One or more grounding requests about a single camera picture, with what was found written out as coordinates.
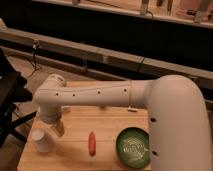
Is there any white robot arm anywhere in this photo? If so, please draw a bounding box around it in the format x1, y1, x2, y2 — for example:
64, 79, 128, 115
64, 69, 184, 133
34, 74, 213, 171

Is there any white tube bottle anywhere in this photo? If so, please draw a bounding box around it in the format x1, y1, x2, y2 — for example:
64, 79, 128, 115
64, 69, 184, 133
62, 106, 70, 113

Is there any black chair stand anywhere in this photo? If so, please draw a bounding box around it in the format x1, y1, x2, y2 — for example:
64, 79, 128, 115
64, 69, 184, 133
0, 48, 36, 148

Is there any green ribbed plate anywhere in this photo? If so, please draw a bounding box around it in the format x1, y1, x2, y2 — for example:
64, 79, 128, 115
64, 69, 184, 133
116, 127, 150, 169

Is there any black hanging cable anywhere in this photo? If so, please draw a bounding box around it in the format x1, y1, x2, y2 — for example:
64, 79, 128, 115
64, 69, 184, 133
26, 39, 42, 80

